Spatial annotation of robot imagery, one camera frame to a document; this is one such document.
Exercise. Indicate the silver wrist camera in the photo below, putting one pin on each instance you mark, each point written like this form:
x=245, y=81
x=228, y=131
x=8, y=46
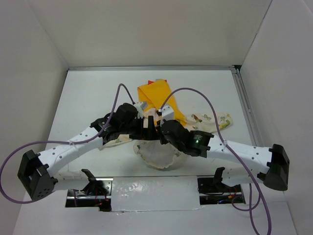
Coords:
x=166, y=113
x=140, y=107

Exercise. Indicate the cream yellow dinosaur print jacket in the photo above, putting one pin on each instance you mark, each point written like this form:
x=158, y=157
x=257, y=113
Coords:
x=157, y=153

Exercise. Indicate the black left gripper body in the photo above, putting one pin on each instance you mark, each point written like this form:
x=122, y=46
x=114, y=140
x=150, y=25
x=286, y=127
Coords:
x=135, y=129

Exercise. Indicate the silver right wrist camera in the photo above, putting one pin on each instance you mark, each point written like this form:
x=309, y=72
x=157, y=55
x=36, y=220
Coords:
x=166, y=113

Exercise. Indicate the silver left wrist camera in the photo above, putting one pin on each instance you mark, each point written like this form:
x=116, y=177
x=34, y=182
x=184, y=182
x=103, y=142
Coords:
x=140, y=107

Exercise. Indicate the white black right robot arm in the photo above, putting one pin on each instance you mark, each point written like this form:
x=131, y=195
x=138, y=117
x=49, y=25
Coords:
x=267, y=165

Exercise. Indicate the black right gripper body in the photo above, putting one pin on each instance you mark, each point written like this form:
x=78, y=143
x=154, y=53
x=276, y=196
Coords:
x=180, y=146

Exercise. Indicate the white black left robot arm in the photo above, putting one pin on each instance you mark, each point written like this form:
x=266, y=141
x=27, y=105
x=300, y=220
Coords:
x=37, y=170

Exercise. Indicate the white taped base cover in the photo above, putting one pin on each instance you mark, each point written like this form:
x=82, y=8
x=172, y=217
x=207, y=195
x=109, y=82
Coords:
x=138, y=194

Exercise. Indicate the aluminium rail frame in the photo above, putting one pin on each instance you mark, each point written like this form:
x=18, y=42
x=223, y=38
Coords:
x=89, y=94

